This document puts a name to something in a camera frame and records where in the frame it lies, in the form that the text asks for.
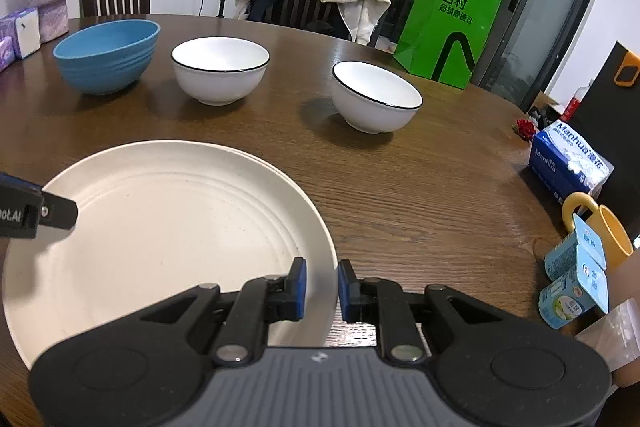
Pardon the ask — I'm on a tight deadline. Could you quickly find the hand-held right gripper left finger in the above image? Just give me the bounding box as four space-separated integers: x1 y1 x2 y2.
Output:
140 257 307 365

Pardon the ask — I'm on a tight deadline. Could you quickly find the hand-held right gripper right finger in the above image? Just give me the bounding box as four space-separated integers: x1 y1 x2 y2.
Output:
337 259 503 364

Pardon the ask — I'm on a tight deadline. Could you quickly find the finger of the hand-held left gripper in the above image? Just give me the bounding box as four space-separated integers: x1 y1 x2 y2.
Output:
40 189 79 230

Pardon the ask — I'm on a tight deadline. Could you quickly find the blue bowl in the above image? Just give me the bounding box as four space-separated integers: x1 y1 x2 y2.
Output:
52 20 162 96

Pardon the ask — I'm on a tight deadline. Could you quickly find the white bowl with black rim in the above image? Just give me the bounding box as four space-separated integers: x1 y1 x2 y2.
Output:
171 37 271 106
331 60 424 135

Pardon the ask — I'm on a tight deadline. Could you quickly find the flat purple tissue pack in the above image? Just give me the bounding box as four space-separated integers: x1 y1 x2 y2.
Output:
0 34 16 72

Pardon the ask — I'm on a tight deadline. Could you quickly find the purple and white tissue pack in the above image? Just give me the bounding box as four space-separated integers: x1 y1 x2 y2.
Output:
0 7 42 60

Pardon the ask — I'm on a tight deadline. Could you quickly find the blue yogurt cup pack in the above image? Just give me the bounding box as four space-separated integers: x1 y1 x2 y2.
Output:
538 213 611 330

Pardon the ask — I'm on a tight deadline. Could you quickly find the blue tissue box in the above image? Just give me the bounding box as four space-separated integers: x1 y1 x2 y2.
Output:
528 119 616 202

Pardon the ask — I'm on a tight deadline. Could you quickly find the yellow mug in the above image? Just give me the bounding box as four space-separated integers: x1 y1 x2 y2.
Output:
561 192 635 270

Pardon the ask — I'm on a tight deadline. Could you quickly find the wooden chair with cushion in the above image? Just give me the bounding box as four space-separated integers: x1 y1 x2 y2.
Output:
247 0 351 40

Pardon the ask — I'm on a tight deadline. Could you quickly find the clear plastic container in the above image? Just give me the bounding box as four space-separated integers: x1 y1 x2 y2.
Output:
575 297 640 370

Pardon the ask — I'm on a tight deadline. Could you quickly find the green paper bag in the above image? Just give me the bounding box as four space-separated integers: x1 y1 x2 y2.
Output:
392 0 504 90

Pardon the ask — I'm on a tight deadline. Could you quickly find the black bag with orange trim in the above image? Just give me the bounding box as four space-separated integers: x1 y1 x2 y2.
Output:
597 39 640 208

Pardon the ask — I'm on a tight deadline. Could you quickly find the sliding glass door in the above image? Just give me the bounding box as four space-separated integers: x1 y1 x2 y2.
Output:
302 0 611 112

